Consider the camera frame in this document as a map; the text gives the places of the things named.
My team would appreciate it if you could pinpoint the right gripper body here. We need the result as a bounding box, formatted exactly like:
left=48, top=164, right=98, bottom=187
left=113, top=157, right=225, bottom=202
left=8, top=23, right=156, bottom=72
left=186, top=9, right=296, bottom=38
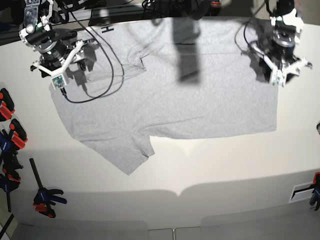
left=30, top=40, right=87, bottom=76

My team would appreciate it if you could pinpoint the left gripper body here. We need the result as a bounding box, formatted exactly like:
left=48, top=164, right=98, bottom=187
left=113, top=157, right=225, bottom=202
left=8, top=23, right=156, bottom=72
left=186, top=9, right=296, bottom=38
left=242, top=34, right=303, bottom=72

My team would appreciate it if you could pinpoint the grey T-shirt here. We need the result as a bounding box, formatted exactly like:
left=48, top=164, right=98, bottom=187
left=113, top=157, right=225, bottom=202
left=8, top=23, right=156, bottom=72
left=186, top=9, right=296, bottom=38
left=50, top=17, right=278, bottom=175

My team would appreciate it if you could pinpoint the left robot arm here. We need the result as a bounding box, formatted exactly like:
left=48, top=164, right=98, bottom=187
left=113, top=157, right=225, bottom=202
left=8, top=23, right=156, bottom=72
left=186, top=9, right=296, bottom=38
left=243, top=0, right=313, bottom=87

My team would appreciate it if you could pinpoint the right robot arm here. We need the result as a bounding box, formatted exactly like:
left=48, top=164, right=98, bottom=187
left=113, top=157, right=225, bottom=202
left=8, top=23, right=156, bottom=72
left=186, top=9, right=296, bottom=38
left=19, top=0, right=86, bottom=78

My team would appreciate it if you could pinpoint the upper orange black clamp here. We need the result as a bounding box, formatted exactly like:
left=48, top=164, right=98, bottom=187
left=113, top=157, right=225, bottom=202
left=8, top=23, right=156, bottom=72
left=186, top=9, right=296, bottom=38
left=0, top=88, right=15, bottom=122

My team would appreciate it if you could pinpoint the orange black clamp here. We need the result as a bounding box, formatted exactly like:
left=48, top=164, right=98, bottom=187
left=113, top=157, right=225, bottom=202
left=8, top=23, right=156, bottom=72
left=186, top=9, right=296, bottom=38
left=9, top=118, right=28, bottom=151
left=0, top=88, right=15, bottom=122

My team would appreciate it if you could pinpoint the white label plate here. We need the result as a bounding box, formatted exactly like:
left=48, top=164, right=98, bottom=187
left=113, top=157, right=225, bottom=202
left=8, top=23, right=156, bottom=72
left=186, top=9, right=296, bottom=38
left=288, top=182, right=314, bottom=204

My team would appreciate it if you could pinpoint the blue black clamp left edge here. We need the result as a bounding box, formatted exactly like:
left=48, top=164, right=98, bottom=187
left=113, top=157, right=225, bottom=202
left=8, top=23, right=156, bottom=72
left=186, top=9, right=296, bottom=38
left=0, top=129, right=23, bottom=213

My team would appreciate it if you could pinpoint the blue clamp right edge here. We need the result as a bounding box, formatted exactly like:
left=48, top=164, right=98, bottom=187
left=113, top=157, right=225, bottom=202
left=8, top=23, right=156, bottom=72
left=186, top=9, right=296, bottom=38
left=309, top=172, right=320, bottom=211

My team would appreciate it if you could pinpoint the clamp with long black bar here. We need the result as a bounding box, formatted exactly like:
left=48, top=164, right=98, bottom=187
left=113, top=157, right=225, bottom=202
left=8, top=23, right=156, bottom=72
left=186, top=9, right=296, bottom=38
left=29, top=158, right=68, bottom=219

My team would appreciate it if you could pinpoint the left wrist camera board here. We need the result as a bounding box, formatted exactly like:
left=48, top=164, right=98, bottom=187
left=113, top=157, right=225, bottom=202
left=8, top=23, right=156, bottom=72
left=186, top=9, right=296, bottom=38
left=269, top=69, right=287, bottom=87

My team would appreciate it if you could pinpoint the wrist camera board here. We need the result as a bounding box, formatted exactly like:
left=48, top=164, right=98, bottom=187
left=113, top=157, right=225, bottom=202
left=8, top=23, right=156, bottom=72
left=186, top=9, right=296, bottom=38
left=269, top=69, right=287, bottom=87
left=50, top=72, right=69, bottom=90

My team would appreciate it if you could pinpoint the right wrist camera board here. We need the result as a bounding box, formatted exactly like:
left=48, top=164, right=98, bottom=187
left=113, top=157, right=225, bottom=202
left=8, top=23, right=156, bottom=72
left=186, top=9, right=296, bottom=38
left=50, top=72, right=69, bottom=90

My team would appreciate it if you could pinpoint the black camera cable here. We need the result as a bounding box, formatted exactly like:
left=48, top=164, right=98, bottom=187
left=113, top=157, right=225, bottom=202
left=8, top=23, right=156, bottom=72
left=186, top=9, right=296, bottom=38
left=59, top=4, right=126, bottom=104

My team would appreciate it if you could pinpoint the aluminium rail top left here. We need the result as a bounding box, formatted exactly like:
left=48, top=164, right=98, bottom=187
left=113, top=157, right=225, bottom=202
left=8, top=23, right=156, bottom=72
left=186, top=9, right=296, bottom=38
left=0, top=3, right=143, bottom=45

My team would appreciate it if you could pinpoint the black camera mount top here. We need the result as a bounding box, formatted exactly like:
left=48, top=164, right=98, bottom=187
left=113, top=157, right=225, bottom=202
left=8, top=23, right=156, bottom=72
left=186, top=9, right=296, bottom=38
left=184, top=0, right=222, bottom=20

